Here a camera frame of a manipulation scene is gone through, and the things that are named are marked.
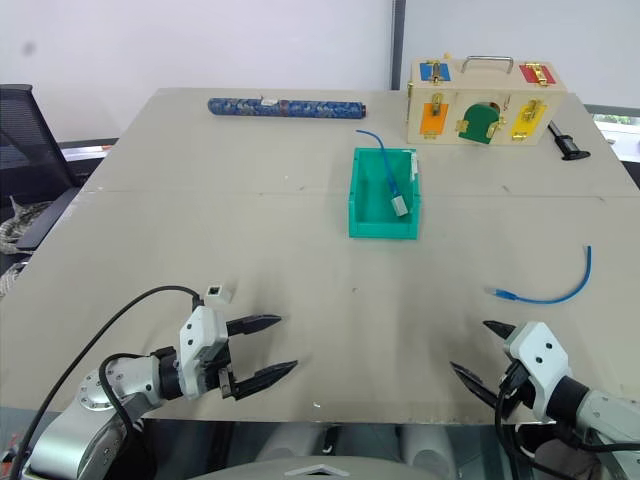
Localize white plastic box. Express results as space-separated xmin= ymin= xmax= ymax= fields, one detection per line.
xmin=205 ymin=282 xmax=237 ymax=306

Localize dark side desk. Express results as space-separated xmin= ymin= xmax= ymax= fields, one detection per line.
xmin=56 ymin=139 xmax=119 ymax=189

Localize blue lock box door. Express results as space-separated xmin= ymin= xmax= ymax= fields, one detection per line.
xmin=418 ymin=61 xmax=453 ymax=83

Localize wooden lock box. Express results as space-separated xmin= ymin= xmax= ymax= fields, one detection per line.
xmin=405 ymin=55 xmax=568 ymax=148

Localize green arched lock box door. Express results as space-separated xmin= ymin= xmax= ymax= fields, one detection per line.
xmin=458 ymin=103 xmax=502 ymax=144

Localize orange lock box door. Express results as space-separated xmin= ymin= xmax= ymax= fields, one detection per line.
xmin=418 ymin=101 xmax=449 ymax=140

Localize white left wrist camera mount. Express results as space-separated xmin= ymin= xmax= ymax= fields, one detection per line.
xmin=178 ymin=305 xmax=232 ymax=400

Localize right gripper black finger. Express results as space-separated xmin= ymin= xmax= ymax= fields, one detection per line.
xmin=482 ymin=319 xmax=517 ymax=347
xmin=449 ymin=361 xmax=502 ymax=409

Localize grey robot torso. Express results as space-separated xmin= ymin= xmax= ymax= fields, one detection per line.
xmin=207 ymin=439 xmax=432 ymax=480

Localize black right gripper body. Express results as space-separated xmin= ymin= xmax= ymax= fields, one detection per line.
xmin=493 ymin=345 xmax=532 ymax=419

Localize green plastic bin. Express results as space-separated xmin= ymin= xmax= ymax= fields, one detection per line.
xmin=347 ymin=146 xmax=424 ymax=241

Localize silver metal box handle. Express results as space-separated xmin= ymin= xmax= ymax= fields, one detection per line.
xmin=460 ymin=55 xmax=515 ymax=77

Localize grey braided rope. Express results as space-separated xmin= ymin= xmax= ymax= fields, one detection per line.
xmin=0 ymin=196 xmax=52 ymax=302

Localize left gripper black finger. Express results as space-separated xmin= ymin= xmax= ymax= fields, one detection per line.
xmin=218 ymin=359 xmax=300 ymax=403
xmin=225 ymin=313 xmax=283 ymax=338

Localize black mesh office chair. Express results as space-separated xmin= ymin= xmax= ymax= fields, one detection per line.
xmin=0 ymin=84 xmax=84 ymax=252

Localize yellow lock box door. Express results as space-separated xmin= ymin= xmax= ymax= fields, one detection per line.
xmin=509 ymin=100 xmax=545 ymax=138

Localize blue cable with straight end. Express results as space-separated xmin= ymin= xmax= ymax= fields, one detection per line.
xmin=355 ymin=129 xmax=402 ymax=202

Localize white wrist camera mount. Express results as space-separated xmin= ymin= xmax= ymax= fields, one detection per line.
xmin=504 ymin=321 xmax=573 ymax=420
xmin=178 ymin=305 xmax=232 ymax=400

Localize red lock box door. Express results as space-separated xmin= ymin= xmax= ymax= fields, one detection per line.
xmin=518 ymin=63 xmax=557 ymax=84

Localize dark vertical post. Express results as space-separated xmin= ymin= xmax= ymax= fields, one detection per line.
xmin=389 ymin=0 xmax=408 ymax=92

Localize black handled tool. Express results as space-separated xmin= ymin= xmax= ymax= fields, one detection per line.
xmin=547 ymin=120 xmax=592 ymax=163

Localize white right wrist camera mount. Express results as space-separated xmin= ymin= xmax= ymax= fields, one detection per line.
xmin=504 ymin=321 xmax=573 ymax=420

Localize blue patterned rolled tube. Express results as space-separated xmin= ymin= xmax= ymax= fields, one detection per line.
xmin=206 ymin=95 xmax=370 ymax=122

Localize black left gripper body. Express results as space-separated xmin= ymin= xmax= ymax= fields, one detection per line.
xmin=197 ymin=335 xmax=235 ymax=377

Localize grey rounded robot leg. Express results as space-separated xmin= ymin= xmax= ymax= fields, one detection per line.
xmin=398 ymin=423 xmax=470 ymax=470

